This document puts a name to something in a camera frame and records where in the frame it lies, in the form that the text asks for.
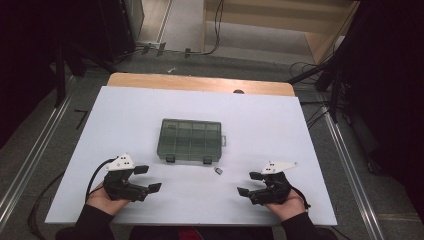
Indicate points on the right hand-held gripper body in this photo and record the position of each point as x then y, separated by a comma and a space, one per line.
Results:
273, 191

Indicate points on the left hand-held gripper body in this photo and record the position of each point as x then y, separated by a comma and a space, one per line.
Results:
118, 186

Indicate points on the small black connector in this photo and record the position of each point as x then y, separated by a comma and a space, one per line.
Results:
218, 170

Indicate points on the clear grey plastic organizer box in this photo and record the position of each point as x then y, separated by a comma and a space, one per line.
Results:
190, 140

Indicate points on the person's left hand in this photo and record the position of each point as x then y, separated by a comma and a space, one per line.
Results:
103, 203

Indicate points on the person's right hand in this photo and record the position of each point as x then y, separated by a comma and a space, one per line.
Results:
290, 208

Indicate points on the small white scrap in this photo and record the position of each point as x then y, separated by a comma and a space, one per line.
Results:
171, 70

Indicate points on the black metal stand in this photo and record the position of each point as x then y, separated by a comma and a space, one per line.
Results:
335, 93
60, 76

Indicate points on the power strip with plugs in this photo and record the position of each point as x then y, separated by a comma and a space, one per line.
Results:
151, 45

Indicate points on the black cabinet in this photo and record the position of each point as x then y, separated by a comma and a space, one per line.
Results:
116, 30

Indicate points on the dark curtain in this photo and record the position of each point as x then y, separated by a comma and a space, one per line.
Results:
393, 83
23, 66

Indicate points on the wooden shelf unit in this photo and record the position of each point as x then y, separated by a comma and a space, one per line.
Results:
253, 20

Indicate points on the metal floor rail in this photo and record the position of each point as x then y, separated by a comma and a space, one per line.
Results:
31, 156
353, 173

